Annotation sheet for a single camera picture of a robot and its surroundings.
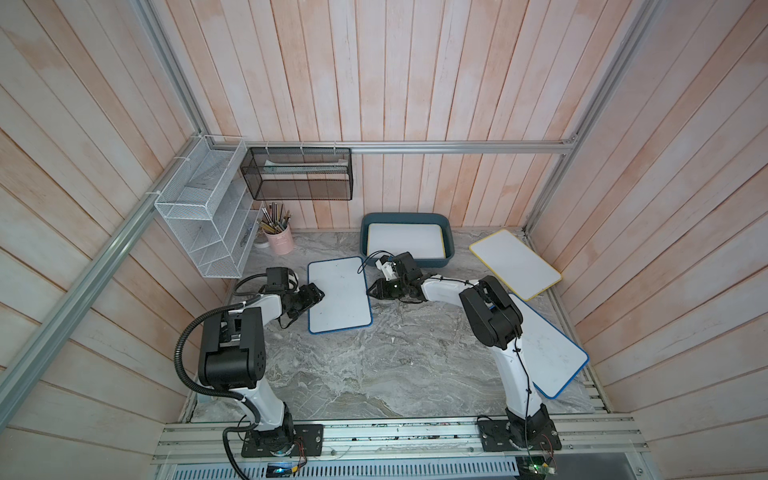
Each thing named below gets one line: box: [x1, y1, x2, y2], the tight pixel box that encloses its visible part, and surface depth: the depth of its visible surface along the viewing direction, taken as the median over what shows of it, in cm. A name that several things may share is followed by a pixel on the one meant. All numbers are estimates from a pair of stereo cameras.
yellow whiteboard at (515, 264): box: [468, 229, 562, 301], surface depth 113 cm
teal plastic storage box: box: [360, 212, 455, 268], surface depth 120 cm
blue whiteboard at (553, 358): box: [511, 293, 589, 399], surface depth 90 cm
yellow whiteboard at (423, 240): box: [367, 223, 446, 259], surface depth 120 cm
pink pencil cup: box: [262, 225, 294, 255], surface depth 112 cm
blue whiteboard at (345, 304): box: [307, 256, 373, 334], surface depth 106 cm
